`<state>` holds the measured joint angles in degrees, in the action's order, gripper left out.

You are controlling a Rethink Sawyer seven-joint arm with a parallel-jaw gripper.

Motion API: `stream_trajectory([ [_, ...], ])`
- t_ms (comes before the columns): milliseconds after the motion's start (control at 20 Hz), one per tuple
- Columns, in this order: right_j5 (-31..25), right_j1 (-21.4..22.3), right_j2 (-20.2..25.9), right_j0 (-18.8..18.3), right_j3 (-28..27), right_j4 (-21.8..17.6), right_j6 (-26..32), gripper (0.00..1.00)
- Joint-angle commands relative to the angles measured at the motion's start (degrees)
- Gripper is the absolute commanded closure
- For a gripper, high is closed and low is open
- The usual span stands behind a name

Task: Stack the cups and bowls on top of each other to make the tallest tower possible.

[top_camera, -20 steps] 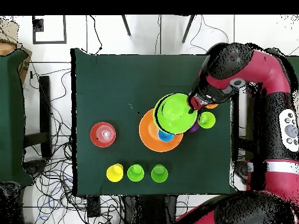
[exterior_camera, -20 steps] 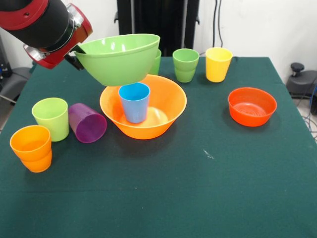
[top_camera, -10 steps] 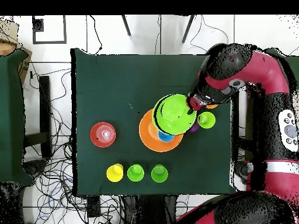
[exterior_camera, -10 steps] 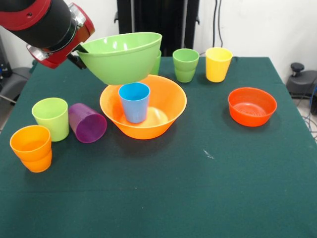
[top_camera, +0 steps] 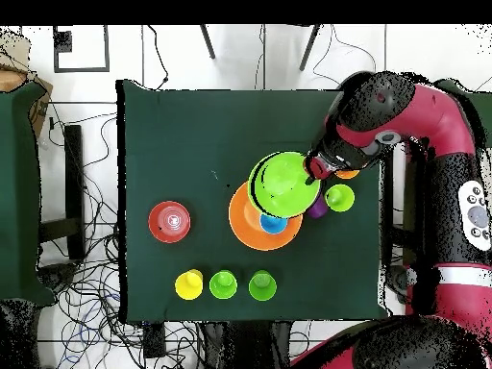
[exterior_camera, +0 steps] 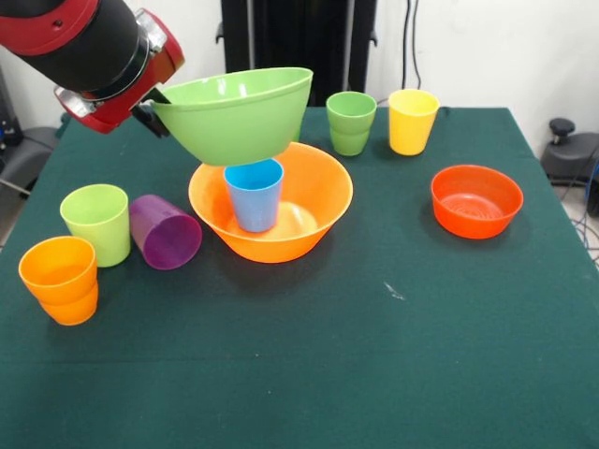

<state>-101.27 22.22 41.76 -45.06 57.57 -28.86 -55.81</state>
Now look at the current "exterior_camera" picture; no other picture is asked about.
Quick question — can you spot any dark green tablecloth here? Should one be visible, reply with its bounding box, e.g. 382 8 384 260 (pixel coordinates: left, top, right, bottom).
0 105 599 449

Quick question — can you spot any yellow cup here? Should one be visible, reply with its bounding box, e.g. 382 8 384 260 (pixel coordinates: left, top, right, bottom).
387 88 442 157

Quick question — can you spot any lime green cup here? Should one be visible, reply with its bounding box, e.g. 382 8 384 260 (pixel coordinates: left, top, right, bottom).
59 182 132 268

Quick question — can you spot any large green bowl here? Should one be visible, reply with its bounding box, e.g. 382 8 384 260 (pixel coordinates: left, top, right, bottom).
150 67 314 167

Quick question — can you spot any black equipment box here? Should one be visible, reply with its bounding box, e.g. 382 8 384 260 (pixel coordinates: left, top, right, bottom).
0 63 23 152

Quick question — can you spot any purple cup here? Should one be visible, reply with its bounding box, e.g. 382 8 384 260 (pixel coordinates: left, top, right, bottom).
128 194 203 271

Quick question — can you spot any red bowl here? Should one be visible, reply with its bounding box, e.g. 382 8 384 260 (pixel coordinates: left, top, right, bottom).
431 164 524 240

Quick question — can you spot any tangle of floor cables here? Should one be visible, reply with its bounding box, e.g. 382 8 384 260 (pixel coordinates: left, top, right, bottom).
559 158 599 272

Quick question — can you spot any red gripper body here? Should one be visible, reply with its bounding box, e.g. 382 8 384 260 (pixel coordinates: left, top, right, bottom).
69 21 185 136

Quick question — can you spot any black wall cable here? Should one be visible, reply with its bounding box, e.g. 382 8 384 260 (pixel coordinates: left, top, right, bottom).
402 0 425 93

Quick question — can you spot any large orange bowl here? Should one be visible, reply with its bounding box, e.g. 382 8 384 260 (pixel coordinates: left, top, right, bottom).
187 142 355 264

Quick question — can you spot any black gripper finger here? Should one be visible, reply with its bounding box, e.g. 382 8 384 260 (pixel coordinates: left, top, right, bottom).
143 86 175 107
131 103 171 139

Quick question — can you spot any grey black device base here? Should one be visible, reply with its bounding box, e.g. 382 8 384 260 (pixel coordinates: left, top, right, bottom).
541 116 599 188
0 125 65 197

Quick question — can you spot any blue cup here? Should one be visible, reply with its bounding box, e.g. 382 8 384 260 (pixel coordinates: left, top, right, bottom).
223 158 285 233

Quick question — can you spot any orange cup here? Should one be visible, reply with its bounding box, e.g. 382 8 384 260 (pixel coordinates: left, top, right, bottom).
37 280 100 326
18 236 99 305

